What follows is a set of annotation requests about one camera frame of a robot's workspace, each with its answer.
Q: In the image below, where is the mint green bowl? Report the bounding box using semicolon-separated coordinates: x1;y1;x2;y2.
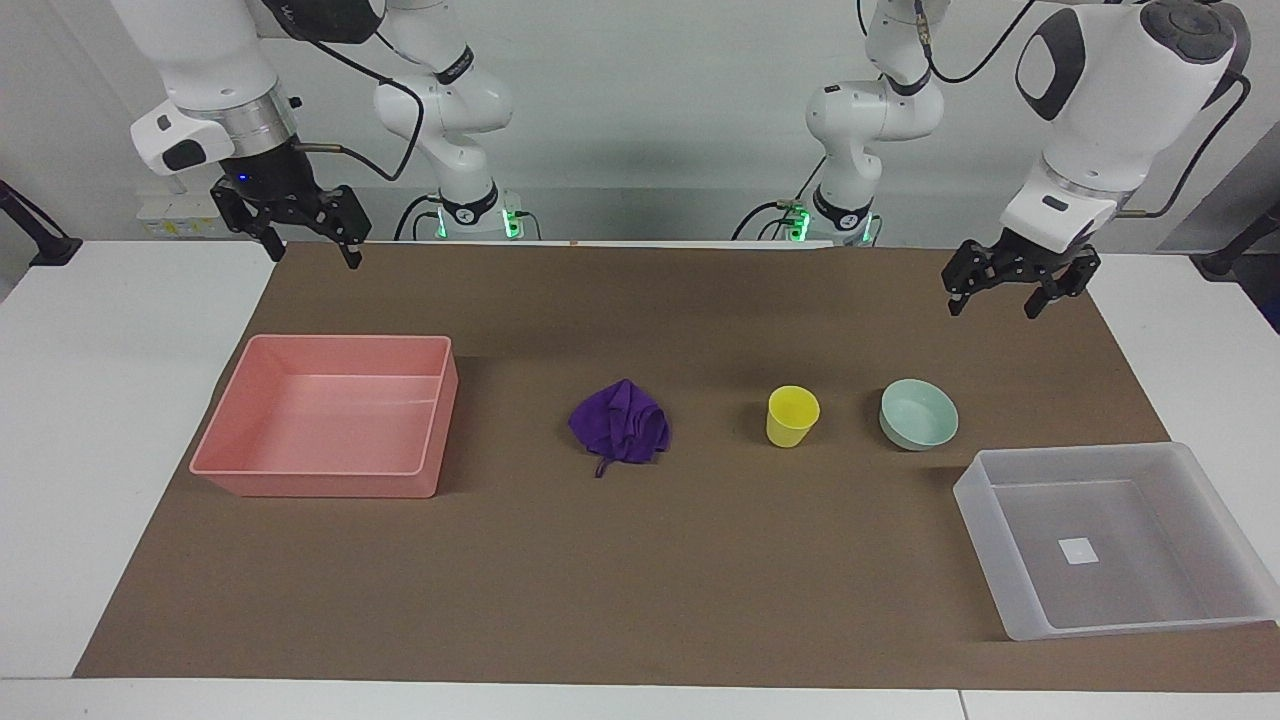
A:
879;378;960;452

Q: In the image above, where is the clear plastic box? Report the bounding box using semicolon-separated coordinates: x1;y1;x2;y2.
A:
952;441;1280;642

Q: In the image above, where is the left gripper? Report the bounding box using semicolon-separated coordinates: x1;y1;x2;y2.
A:
942;228;1103;320

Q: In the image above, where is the black stand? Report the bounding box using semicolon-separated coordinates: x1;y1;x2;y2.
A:
0;179;84;268
1189;200;1280;282

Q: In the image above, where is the yellow plastic cup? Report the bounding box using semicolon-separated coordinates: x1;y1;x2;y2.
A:
766;385;821;449

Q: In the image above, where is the pink plastic box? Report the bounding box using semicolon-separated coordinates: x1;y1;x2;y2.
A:
189;334;460;499

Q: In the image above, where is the black cable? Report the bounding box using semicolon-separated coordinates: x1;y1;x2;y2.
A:
912;0;1039;85
262;0;427;184
393;192;442;243
731;155;833;243
1115;70;1254;220

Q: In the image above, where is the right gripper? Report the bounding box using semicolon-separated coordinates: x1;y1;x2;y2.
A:
209;139;374;270

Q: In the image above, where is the purple cloth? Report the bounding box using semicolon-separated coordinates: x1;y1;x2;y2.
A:
568;378;672;479

